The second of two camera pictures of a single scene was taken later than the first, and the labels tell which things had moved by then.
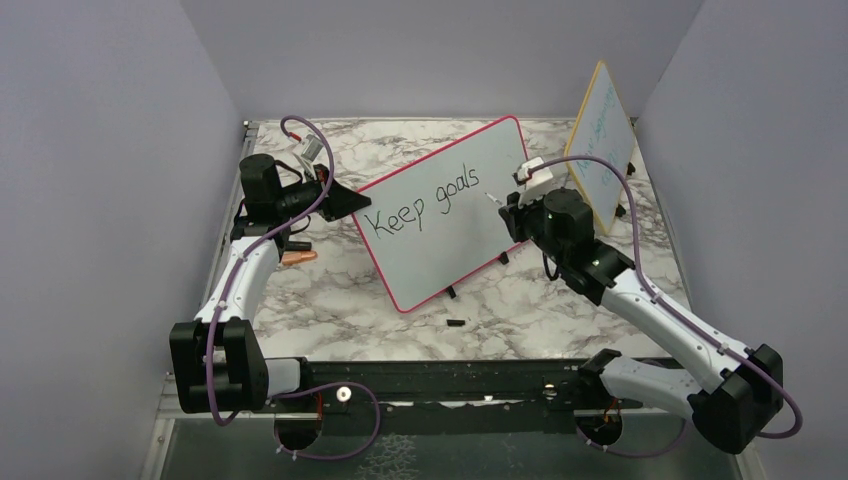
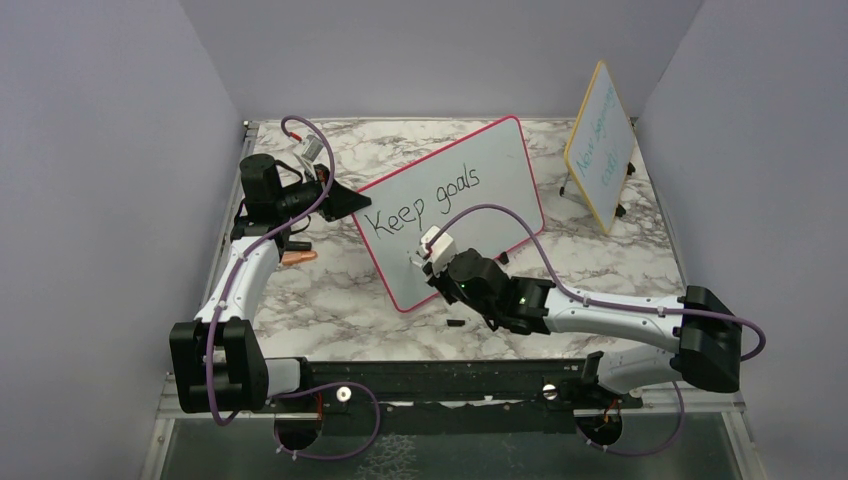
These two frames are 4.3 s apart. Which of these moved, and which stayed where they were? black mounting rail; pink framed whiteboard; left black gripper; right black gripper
Moved: right black gripper
Stayed: pink framed whiteboard; black mounting rail; left black gripper
